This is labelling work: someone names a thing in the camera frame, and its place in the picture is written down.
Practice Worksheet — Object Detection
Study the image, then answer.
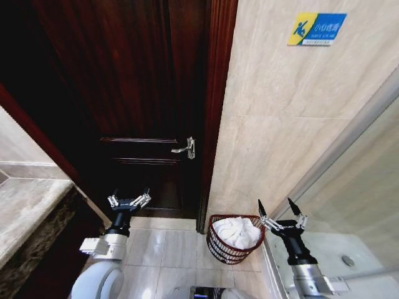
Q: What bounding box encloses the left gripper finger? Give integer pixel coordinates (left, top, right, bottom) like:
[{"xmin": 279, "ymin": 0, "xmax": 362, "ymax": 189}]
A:
[
  {"xmin": 130, "ymin": 187, "xmax": 153, "ymax": 209},
  {"xmin": 107, "ymin": 187, "xmax": 120, "ymax": 209}
]

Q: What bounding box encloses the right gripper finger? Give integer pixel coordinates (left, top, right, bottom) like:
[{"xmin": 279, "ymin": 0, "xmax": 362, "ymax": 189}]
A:
[
  {"xmin": 287, "ymin": 197, "xmax": 309, "ymax": 230},
  {"xmin": 257, "ymin": 199, "xmax": 278, "ymax": 231}
]

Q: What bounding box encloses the white towel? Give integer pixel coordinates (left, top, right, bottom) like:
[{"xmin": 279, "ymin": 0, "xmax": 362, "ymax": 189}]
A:
[{"xmin": 211, "ymin": 217, "xmax": 262, "ymax": 250}]

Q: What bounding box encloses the glass shower door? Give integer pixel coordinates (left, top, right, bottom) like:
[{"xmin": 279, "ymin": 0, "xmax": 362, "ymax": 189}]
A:
[{"xmin": 264, "ymin": 71, "xmax": 399, "ymax": 299}]

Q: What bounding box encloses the marble vanity counter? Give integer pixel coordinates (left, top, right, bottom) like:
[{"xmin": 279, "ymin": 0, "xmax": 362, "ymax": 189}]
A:
[{"xmin": 0, "ymin": 160, "xmax": 79, "ymax": 265}]

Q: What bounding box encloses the dark wooden door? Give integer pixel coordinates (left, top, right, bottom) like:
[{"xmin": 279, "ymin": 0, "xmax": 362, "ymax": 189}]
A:
[{"xmin": 31, "ymin": 0, "xmax": 216, "ymax": 219}]

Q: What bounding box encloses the blue yellow warning sign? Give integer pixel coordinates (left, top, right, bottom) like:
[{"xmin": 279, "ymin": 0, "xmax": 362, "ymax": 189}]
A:
[{"xmin": 286, "ymin": 12, "xmax": 348, "ymax": 47}]

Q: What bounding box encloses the dark red wire hamper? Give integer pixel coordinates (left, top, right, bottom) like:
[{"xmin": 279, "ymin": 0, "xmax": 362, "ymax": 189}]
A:
[{"xmin": 206, "ymin": 214, "xmax": 269, "ymax": 265}]

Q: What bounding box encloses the silver door handle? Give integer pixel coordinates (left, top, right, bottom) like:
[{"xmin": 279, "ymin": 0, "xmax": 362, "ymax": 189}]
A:
[{"xmin": 170, "ymin": 136, "xmax": 196, "ymax": 160}]

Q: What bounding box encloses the dark wooden door frame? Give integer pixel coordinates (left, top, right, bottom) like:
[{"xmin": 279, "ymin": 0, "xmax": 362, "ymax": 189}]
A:
[{"xmin": 195, "ymin": 0, "xmax": 239, "ymax": 234}]

